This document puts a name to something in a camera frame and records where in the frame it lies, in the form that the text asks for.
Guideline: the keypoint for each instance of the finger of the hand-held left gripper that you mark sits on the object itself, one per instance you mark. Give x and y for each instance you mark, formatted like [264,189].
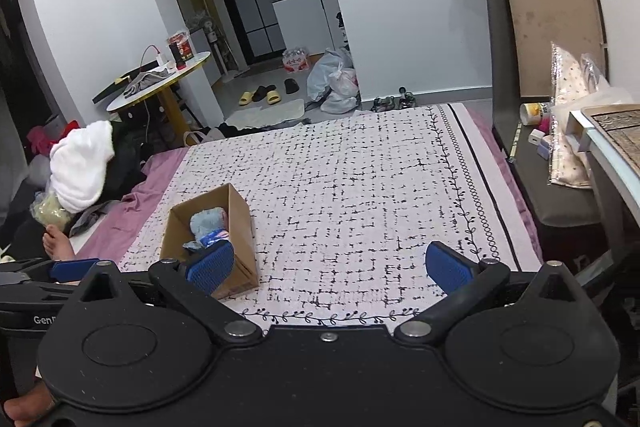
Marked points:
[75,269]

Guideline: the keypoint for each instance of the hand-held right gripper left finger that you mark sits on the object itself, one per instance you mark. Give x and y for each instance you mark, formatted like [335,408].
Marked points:
[210,264]

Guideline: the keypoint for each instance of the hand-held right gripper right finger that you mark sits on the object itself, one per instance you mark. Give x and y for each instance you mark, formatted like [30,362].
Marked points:
[446,269]

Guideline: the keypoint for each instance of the black cloth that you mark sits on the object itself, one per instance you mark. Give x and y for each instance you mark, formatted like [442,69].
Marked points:
[192,246]

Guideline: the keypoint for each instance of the blue printed packet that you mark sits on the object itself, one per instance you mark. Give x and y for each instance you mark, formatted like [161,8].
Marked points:
[216,237]

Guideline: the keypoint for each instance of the light blue fluffy cloth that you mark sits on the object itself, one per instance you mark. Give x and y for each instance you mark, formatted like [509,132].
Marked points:
[205,222]

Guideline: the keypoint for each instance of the cardboard box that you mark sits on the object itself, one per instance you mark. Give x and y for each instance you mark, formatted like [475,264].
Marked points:
[240,227]

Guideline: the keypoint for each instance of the person's left hand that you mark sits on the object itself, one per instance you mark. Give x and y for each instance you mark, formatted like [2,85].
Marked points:
[22,409]

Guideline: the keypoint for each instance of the person's bare foot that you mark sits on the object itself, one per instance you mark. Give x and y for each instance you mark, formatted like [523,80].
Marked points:
[57,244]

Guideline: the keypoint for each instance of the grey clothing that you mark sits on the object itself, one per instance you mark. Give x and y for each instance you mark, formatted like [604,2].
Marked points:
[95,217]

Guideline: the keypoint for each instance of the cream plush in plastic bag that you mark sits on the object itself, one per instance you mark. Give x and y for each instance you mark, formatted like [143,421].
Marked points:
[50,209]

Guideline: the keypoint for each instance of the white fluffy blanket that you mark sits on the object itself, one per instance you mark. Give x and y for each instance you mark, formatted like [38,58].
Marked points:
[80,172]

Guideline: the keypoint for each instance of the purple bed sheet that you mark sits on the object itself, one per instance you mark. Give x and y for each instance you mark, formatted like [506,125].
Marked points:
[150,187]

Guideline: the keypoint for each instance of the black clothes pile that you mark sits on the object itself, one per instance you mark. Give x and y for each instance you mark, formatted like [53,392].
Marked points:
[122,167]

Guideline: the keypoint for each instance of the white black printed blanket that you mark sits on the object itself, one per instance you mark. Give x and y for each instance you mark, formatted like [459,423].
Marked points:
[350,187]

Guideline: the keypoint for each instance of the dark grey chair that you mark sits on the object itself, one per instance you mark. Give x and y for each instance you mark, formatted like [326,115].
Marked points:
[540,182]

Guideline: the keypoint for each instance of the red cloth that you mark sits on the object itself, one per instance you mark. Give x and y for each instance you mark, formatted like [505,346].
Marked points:
[50,137]

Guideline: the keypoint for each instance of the small blue white box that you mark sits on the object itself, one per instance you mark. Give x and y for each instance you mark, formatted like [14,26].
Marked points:
[545,150]

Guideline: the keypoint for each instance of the white floor mat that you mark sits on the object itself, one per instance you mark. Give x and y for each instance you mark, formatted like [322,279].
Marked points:
[265,113]

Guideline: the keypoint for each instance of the yellow slipper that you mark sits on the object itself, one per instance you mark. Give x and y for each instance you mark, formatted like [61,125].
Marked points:
[273,97]
[247,99]

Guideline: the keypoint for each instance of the pair of roller skates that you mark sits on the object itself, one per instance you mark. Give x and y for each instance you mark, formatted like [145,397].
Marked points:
[395,102]

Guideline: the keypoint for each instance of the pink small object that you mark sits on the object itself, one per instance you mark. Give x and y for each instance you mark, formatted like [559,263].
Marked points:
[545,124]

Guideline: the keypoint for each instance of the white cup yellow label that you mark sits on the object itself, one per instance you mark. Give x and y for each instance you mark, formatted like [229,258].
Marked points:
[531,113]

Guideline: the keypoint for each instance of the black slipper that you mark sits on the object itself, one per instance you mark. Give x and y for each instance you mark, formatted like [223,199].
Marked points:
[263,94]
[291,86]

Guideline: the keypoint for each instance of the round table yellow leg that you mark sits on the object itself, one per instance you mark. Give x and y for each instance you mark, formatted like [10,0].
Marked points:
[175,78]

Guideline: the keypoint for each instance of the grey cloth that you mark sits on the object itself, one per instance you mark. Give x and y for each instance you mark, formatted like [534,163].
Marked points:
[142,84]

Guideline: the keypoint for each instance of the dotted pillow in plastic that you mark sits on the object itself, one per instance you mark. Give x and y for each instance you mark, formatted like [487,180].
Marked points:
[567,117]

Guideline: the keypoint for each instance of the white side table patterned top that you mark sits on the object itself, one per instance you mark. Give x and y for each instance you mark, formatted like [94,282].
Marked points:
[615,142]

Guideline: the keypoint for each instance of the white plastic bag red contents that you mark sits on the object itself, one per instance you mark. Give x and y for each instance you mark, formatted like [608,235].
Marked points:
[346,82]

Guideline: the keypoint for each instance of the large grey plastic bag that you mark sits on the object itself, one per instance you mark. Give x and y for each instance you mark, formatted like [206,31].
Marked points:
[322,74]

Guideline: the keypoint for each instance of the bottled water pack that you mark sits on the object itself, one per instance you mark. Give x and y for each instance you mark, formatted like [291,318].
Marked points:
[296,61]

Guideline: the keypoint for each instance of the red canister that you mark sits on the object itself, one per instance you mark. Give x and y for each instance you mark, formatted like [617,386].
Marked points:
[184,44]

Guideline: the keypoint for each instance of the white standing fan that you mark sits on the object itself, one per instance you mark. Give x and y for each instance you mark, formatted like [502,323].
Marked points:
[207,26]

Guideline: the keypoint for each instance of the clear plastic bag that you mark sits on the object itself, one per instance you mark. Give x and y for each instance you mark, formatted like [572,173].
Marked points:
[607,87]

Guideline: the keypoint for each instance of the white kitchen cabinet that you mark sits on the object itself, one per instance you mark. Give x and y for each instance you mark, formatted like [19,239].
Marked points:
[305,24]

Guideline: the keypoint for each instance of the brown board black frame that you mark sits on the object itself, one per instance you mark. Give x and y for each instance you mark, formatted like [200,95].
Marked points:
[555,27]

